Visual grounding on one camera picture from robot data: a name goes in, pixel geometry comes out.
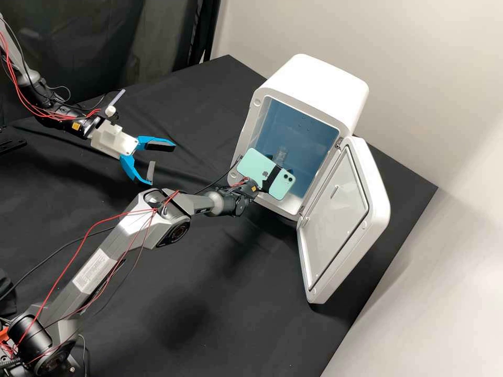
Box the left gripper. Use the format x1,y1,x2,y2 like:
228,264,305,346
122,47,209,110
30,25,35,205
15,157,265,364
89,120,177,186

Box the white incubator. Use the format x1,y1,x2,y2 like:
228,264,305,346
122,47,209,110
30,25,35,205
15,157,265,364
234,53,370,227

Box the incubator door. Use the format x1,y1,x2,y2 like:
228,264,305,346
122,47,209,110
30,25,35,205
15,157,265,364
295,135,392,305

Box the right wrist camera phone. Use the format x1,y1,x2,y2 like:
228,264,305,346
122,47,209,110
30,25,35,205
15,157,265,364
236,148,297,201

